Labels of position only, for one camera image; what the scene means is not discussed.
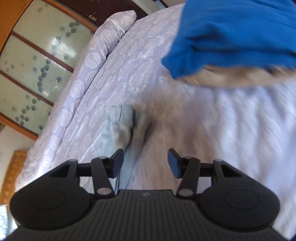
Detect light grey pants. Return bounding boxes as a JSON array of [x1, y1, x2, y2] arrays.
[[99, 105, 151, 191]]

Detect rolled lavender quilt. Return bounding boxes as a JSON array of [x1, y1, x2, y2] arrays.
[[15, 11, 137, 191]]

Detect lavender embroidered bedspread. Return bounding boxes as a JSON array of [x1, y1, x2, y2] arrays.
[[53, 3, 296, 239]]

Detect wooden headboard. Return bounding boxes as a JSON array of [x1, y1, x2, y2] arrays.
[[1, 150, 27, 205]]

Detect beige garment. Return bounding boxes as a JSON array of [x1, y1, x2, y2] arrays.
[[182, 66, 295, 88]]

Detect frosted glass wardrobe door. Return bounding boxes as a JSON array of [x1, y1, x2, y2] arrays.
[[1, 1, 96, 140]]

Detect blue garment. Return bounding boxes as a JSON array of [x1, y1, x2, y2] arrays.
[[162, 1, 295, 78]]

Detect dark wooden cabinet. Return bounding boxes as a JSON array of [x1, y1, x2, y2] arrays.
[[58, 0, 170, 27]]

